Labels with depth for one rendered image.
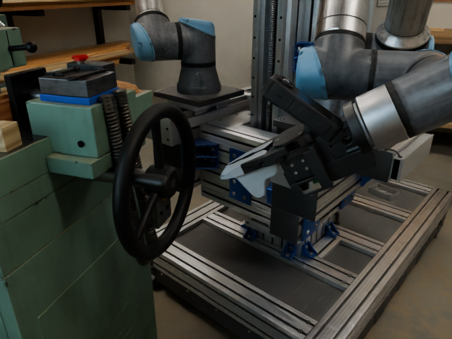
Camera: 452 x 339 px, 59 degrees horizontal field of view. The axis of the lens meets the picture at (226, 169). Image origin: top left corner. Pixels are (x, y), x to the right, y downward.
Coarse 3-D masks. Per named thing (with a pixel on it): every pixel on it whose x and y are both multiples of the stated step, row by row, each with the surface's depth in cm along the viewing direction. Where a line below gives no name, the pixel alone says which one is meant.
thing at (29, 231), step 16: (64, 192) 75; (80, 192) 79; (96, 192) 84; (32, 208) 67; (48, 208) 71; (64, 208) 75; (80, 208) 80; (16, 224) 65; (32, 224) 68; (48, 224) 72; (64, 224) 76; (0, 240) 62; (16, 240) 65; (32, 240) 68; (48, 240) 72; (0, 256) 62; (16, 256) 66; (0, 272) 63
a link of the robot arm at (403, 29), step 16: (400, 0) 81; (416, 0) 79; (432, 0) 81; (400, 16) 83; (416, 16) 82; (384, 32) 89; (400, 32) 86; (416, 32) 86; (384, 48) 90; (400, 48) 87; (416, 48) 87; (432, 48) 89
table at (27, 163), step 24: (144, 96) 98; (24, 144) 66; (48, 144) 69; (144, 144) 82; (0, 168) 60; (24, 168) 65; (48, 168) 69; (72, 168) 68; (96, 168) 67; (0, 192) 61
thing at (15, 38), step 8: (0, 32) 70; (8, 32) 72; (16, 32) 73; (0, 40) 70; (8, 40) 72; (16, 40) 74; (0, 48) 71; (0, 56) 71; (8, 56) 72; (16, 56) 74; (24, 56) 76; (0, 64) 71; (8, 64) 73; (16, 64) 74; (24, 64) 76; (0, 72) 76
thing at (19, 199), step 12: (36, 180) 68; (48, 180) 70; (60, 180) 73; (12, 192) 63; (24, 192) 65; (36, 192) 68; (48, 192) 71; (0, 204) 61; (12, 204) 63; (24, 204) 66; (0, 216) 61; (12, 216) 64
